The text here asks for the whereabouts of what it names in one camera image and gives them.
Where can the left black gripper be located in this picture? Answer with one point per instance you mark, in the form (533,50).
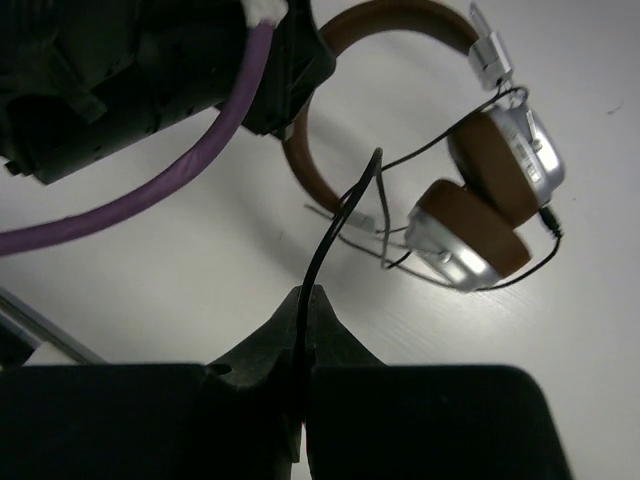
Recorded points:
(81,80)

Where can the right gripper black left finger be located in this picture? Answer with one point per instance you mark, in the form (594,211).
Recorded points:
(93,420)

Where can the aluminium rail left side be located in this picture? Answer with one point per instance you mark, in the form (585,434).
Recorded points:
(34,329)

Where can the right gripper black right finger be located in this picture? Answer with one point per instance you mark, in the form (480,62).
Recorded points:
(368,420)

